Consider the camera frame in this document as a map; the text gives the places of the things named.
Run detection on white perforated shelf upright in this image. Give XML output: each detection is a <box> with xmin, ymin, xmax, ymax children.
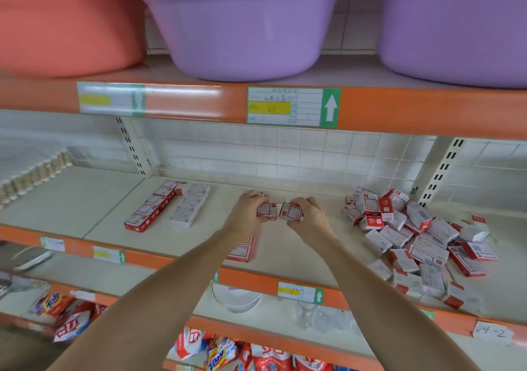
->
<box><xmin>115</xmin><ymin>117</ymin><xmax>153</xmax><ymax>178</ymax></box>
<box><xmin>418</xmin><ymin>138</ymin><xmax>466</xmax><ymax>207</ymax></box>

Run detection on person's left hand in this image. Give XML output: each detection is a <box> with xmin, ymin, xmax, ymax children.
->
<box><xmin>222</xmin><ymin>189</ymin><xmax>271</xmax><ymax>240</ymax></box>

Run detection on person's right forearm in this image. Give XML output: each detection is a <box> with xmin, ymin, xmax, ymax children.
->
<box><xmin>311</xmin><ymin>235</ymin><xmax>479</xmax><ymax>371</ymax></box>

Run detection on white shelf with orange edges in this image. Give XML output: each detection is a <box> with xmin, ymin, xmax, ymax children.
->
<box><xmin>0</xmin><ymin>54</ymin><xmax>527</xmax><ymax>371</ymax></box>

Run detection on white handwritten label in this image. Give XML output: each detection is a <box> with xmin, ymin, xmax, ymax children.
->
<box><xmin>472</xmin><ymin>320</ymin><xmax>514</xmax><ymax>345</ymax></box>

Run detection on cluster of clear glasses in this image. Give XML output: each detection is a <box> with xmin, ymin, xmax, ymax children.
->
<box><xmin>292</xmin><ymin>303</ymin><xmax>359</xmax><ymax>335</ymax></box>

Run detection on orange plastic basin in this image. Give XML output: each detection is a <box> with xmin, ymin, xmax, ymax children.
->
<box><xmin>0</xmin><ymin>0</ymin><xmax>148</xmax><ymax>78</ymax></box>

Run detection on pile of small colourful packets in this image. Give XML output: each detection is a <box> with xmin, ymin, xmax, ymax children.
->
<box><xmin>29</xmin><ymin>288</ymin><xmax>330</xmax><ymax>371</ymax></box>

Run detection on purple plastic basin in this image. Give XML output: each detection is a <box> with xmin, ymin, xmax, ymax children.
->
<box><xmin>374</xmin><ymin>0</ymin><xmax>527</xmax><ymax>89</ymax></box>
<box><xmin>115</xmin><ymin>0</ymin><xmax>347</xmax><ymax>82</ymax></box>

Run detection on pile of red white boxes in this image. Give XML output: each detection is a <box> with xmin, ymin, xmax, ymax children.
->
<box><xmin>344</xmin><ymin>187</ymin><xmax>500</xmax><ymax>310</ymax></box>

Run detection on large label with green arrow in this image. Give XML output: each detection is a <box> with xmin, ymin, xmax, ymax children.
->
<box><xmin>247</xmin><ymin>87</ymin><xmax>342</xmax><ymax>129</ymax></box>
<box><xmin>76</xmin><ymin>80</ymin><xmax>147</xmax><ymax>118</ymax></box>

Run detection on row of beige bundles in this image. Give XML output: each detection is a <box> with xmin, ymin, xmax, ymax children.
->
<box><xmin>0</xmin><ymin>151</ymin><xmax>74</xmax><ymax>207</ymax></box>

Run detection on person's right hand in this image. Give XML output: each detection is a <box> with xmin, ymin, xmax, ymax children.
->
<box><xmin>287</xmin><ymin>196</ymin><xmax>337</xmax><ymax>248</ymax></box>

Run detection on person's left forearm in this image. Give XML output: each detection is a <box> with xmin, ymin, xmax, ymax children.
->
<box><xmin>49</xmin><ymin>227</ymin><xmax>248</xmax><ymax>371</ymax></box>

